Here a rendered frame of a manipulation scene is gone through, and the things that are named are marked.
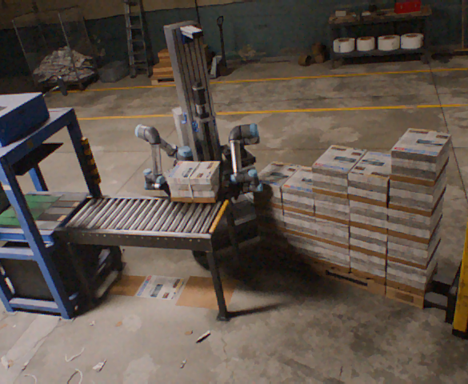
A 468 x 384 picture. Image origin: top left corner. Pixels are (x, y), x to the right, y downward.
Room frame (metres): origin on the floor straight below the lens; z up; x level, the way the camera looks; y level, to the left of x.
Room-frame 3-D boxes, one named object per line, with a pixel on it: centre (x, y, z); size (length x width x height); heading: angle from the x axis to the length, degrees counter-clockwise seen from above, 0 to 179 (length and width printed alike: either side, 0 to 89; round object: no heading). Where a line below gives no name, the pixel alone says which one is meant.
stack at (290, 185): (3.15, -0.72, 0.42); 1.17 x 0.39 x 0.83; 50
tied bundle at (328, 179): (3.07, -0.83, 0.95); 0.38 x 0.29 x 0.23; 140
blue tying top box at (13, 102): (3.53, 1.71, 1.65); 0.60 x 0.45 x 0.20; 160
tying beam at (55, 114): (3.53, 1.71, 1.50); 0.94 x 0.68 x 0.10; 160
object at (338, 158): (3.07, -0.83, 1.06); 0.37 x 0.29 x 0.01; 140
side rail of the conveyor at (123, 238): (2.94, 0.84, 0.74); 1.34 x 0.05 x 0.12; 70
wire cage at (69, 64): (10.71, 3.34, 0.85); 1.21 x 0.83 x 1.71; 70
